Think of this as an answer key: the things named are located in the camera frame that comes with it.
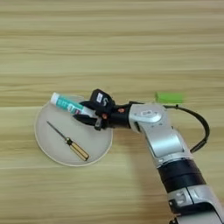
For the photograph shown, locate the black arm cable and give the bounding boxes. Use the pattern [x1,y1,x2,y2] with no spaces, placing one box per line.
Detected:
[163,104,211,154]

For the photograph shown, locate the black box with white label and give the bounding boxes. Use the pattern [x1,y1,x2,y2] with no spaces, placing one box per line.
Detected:
[88,88,116,116]

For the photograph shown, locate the round beige plate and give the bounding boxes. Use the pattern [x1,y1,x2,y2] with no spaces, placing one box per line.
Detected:
[34,94,114,168]

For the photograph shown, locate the green white glue stick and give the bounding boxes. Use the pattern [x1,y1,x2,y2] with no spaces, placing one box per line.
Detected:
[50,92,96,116]

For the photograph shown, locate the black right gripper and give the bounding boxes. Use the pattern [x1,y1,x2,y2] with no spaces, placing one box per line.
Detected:
[73,100,131,131]

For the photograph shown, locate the yellow handled screwdriver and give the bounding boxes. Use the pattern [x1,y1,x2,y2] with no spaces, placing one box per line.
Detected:
[46,121,90,162]

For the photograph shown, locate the small green block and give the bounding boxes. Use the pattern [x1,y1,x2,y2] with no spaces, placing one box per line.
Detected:
[154,91,185,105]

